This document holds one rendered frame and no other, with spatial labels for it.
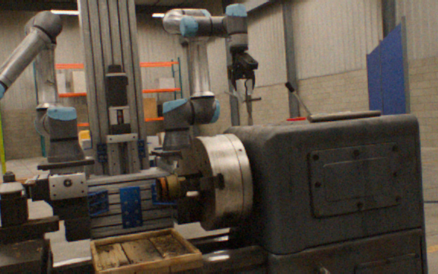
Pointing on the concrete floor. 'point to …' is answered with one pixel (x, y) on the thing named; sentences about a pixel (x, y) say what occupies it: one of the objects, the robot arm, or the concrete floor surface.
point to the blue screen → (391, 77)
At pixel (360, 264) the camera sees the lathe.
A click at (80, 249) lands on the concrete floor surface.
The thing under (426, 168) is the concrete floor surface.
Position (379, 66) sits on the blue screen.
